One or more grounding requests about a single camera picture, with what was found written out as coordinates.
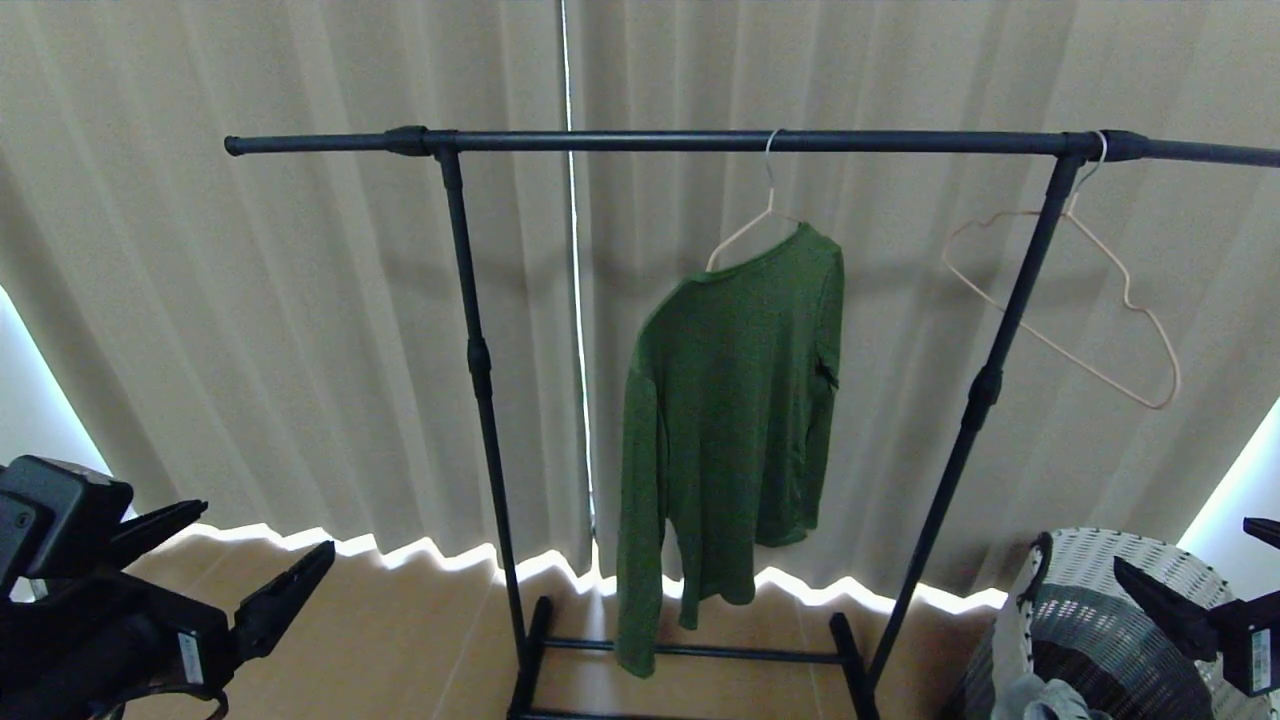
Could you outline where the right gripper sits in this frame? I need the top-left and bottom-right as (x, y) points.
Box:
(1112, 517), (1280, 698)

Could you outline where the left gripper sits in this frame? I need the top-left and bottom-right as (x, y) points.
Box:
(0, 500), (337, 720)

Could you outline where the pale grey garment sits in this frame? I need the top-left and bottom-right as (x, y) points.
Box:
(990, 675), (1091, 720)

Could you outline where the green printed shirt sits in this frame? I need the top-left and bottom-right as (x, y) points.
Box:
(612, 222), (846, 679)

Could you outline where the pink clothes hanger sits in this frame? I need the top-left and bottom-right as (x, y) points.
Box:
(705, 128), (806, 273)
(942, 130), (1183, 411)

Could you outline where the white laundry basket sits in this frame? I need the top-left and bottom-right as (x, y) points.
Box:
(945, 528), (1271, 720)

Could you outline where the black clothes rack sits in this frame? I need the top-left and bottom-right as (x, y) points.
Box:
(225, 125), (1280, 720)

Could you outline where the window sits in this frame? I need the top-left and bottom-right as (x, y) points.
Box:
(0, 285), (136, 521)

